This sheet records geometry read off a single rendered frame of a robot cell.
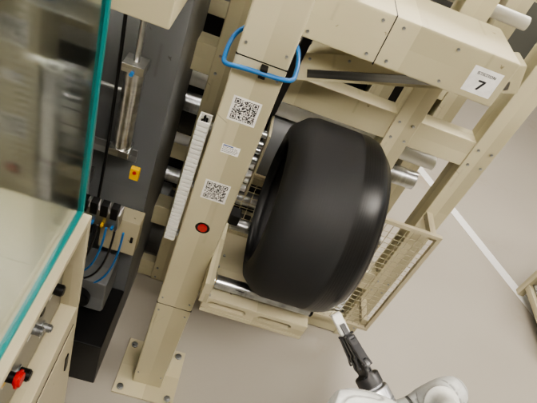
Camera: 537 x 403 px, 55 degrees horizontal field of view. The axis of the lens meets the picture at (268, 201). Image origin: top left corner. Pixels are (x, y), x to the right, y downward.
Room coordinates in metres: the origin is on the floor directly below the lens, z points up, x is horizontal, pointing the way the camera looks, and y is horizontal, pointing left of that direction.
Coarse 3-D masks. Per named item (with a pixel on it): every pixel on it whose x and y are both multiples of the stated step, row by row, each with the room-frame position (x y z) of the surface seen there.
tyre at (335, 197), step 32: (320, 128) 1.28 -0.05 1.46; (288, 160) 1.18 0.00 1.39; (320, 160) 1.15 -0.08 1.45; (352, 160) 1.20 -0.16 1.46; (384, 160) 1.28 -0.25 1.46; (288, 192) 1.07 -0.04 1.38; (320, 192) 1.08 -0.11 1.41; (352, 192) 1.12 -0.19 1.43; (384, 192) 1.18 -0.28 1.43; (256, 224) 1.31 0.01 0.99; (288, 224) 1.01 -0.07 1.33; (320, 224) 1.03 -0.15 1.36; (352, 224) 1.06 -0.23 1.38; (256, 256) 1.01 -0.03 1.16; (288, 256) 0.97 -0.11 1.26; (320, 256) 1.00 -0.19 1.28; (352, 256) 1.02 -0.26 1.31; (256, 288) 0.99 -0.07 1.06; (288, 288) 0.97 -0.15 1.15; (320, 288) 0.98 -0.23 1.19; (352, 288) 1.03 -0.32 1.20
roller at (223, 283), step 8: (216, 280) 1.09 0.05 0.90; (224, 280) 1.09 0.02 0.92; (232, 280) 1.10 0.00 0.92; (216, 288) 1.07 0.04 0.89; (224, 288) 1.07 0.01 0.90; (232, 288) 1.08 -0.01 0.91; (240, 288) 1.09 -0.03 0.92; (248, 288) 1.10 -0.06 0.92; (248, 296) 1.08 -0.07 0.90; (256, 296) 1.09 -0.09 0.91; (272, 304) 1.10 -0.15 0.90; (280, 304) 1.11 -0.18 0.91; (296, 312) 1.11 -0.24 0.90; (304, 312) 1.12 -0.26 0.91; (312, 312) 1.13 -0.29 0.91
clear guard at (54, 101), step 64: (0, 0) 0.44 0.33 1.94; (64, 0) 0.61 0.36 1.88; (0, 64) 0.44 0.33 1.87; (64, 64) 0.63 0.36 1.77; (0, 128) 0.44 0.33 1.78; (64, 128) 0.65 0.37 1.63; (0, 192) 0.44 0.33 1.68; (64, 192) 0.68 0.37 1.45; (0, 256) 0.43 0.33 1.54; (0, 320) 0.43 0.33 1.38
